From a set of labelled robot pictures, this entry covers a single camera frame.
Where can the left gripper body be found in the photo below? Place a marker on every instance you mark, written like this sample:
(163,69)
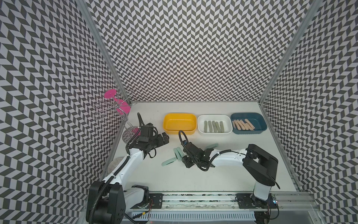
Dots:
(154,142)

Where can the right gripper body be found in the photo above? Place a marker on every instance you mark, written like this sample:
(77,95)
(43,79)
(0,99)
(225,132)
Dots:
(189,161)

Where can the yellow storage box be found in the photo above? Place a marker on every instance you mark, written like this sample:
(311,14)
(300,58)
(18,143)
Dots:
(174,122)

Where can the olive knife vertical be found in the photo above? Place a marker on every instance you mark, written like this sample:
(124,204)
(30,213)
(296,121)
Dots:
(214,127)

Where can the white storage box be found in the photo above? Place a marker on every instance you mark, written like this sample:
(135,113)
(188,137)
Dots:
(214,117)

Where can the pink knife vertical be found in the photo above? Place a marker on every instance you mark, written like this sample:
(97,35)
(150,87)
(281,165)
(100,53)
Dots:
(238,125)

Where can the pink knife diagonal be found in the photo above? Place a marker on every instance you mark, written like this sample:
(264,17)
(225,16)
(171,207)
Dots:
(243,126)

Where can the dark teal storage box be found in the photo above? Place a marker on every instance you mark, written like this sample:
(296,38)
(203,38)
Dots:
(255,118)

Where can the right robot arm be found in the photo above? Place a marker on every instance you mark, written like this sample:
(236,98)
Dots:
(260,164)

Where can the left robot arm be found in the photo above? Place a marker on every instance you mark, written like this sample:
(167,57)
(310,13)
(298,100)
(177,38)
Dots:
(108,201)

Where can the pink ribbed glass bowl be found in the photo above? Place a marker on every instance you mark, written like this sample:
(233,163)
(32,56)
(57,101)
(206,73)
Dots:
(113,164)

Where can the wire rack with pink discs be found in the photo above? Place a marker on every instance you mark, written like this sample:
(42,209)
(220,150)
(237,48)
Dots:
(112,106)

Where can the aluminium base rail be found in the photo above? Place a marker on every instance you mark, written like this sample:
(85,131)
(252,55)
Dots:
(226,201)

